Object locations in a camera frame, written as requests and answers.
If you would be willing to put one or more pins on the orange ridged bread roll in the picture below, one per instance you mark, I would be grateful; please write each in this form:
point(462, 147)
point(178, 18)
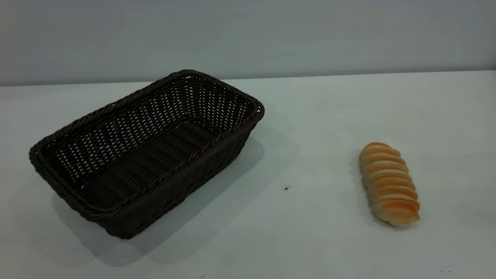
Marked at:
point(389, 186)

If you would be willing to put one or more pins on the dark brown woven basket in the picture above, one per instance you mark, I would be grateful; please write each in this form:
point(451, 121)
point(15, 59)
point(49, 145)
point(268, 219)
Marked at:
point(155, 155)

